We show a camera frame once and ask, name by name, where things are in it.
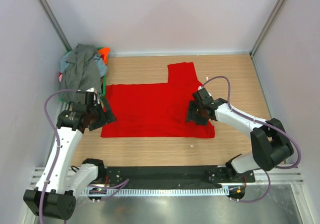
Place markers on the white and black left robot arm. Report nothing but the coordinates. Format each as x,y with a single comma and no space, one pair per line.
55,193

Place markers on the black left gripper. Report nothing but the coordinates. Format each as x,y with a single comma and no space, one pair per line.
100,123

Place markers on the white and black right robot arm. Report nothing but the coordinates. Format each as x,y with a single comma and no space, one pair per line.
269,141

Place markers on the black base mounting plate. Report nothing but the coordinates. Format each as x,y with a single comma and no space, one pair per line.
175,177

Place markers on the orange garment in basket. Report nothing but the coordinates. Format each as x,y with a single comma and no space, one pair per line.
104,53

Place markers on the grey t-shirt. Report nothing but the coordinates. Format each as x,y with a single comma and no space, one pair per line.
80,70

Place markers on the white slotted cable duct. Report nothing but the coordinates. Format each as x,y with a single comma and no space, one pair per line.
89,192

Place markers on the green plastic basket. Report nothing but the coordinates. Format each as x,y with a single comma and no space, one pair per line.
103,72

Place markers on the red t-shirt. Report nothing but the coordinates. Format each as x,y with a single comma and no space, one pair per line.
156,110

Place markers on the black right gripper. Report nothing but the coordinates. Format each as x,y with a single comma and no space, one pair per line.
191,115

